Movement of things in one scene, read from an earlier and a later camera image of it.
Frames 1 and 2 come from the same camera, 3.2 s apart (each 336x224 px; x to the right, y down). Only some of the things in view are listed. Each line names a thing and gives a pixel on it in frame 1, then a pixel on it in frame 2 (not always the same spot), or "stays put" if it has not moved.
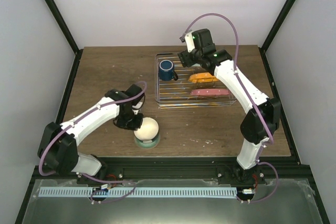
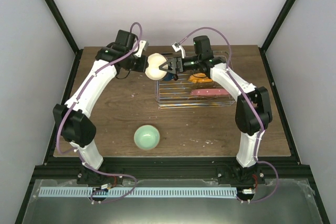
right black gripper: x=184 y=57 -> x=176 y=64
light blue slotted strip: x=136 y=192 stays put
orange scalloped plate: x=205 y=77 stays put
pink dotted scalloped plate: x=210 y=92 stays put
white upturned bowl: x=148 y=129 -> x=154 y=72
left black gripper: x=136 y=125 -> x=143 y=65
